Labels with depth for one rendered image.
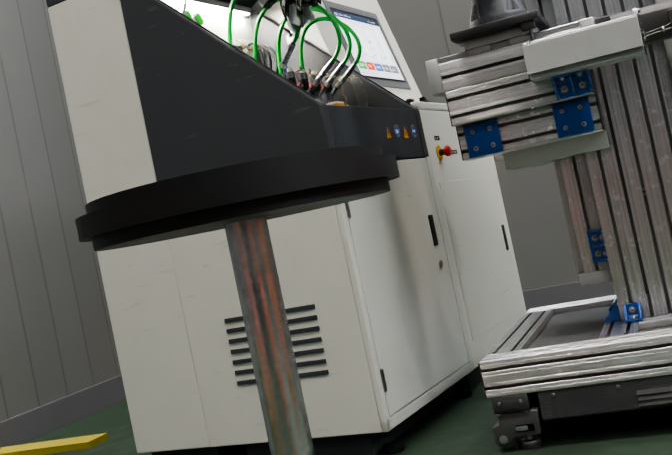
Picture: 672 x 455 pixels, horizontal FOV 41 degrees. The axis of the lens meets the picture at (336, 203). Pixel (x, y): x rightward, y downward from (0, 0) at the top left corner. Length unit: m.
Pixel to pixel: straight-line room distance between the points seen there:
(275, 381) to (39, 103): 3.75
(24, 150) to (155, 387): 1.94
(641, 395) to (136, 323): 1.46
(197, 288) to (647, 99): 1.34
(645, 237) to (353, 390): 0.86
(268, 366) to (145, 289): 1.80
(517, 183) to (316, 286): 2.33
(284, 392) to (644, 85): 1.68
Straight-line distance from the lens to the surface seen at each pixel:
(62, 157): 4.69
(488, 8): 2.36
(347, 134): 2.51
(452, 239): 3.07
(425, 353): 2.73
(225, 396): 2.68
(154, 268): 2.75
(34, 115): 4.60
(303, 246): 2.45
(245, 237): 0.99
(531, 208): 4.63
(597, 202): 2.49
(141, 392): 2.86
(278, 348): 1.00
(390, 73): 3.59
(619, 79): 2.51
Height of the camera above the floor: 0.62
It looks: 2 degrees up
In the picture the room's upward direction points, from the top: 12 degrees counter-clockwise
